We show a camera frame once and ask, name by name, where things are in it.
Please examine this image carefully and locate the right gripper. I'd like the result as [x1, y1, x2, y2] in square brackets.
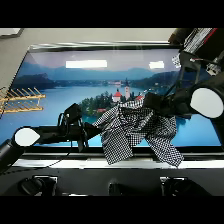
[142, 91, 168, 117]

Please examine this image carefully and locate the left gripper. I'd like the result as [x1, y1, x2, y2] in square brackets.
[82, 121, 103, 142]

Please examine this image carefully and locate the checked shirt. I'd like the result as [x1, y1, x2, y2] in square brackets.
[92, 98, 185, 168]

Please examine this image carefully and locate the brown clothes hanger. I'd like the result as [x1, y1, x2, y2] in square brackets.
[0, 101, 45, 116]
[0, 86, 47, 103]

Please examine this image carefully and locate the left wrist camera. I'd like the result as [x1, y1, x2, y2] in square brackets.
[62, 102, 84, 126]

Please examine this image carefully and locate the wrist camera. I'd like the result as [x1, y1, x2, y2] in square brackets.
[173, 49, 203, 98]
[62, 102, 84, 126]

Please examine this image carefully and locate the black cable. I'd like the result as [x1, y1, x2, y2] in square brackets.
[19, 139, 74, 172]

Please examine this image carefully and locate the silver frame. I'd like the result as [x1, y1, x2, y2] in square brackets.
[0, 154, 224, 197]

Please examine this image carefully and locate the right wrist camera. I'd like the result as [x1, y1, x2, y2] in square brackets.
[173, 49, 203, 98]

